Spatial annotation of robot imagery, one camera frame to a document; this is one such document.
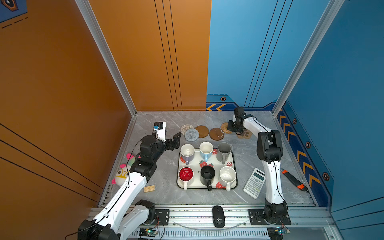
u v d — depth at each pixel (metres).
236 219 0.74
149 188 0.83
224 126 1.11
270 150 0.63
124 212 0.45
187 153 0.95
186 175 0.85
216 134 1.06
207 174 0.84
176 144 0.69
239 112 0.90
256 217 0.73
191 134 1.05
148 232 0.71
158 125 0.63
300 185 0.82
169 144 0.67
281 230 0.70
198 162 0.92
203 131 1.07
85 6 0.69
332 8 0.70
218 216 0.72
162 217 0.74
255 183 0.83
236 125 0.85
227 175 0.86
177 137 0.69
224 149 0.91
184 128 1.09
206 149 0.93
